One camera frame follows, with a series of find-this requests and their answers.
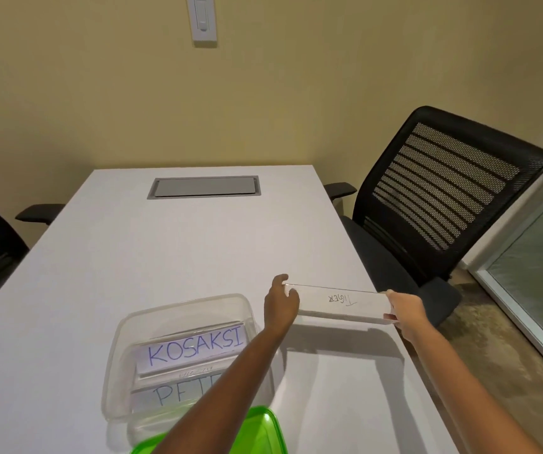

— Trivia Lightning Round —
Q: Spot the clear plastic container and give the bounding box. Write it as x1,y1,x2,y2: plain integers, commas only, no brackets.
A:
101,293,284,445

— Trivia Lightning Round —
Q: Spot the person's left forearm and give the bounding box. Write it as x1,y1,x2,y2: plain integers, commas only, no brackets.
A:
150,323,291,454

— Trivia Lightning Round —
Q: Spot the person's right hand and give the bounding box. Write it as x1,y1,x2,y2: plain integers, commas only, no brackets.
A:
384,289,429,346

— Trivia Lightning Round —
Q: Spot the white framed glass door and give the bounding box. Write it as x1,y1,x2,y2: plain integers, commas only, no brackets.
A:
469,151,543,391

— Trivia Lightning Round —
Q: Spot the person's left hand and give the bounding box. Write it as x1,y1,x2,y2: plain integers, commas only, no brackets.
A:
263,274,300,336

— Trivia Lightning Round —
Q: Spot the grey table cable hatch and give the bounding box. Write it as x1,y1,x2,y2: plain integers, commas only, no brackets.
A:
147,176,262,200

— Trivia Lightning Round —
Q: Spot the person's right forearm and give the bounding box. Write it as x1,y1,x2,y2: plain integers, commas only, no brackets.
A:
406,321,543,454

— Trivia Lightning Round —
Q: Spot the green plastic lid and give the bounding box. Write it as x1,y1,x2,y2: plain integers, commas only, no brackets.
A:
129,405,289,454

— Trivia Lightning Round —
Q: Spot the white wall switch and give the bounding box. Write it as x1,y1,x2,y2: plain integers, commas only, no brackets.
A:
185,0,218,47

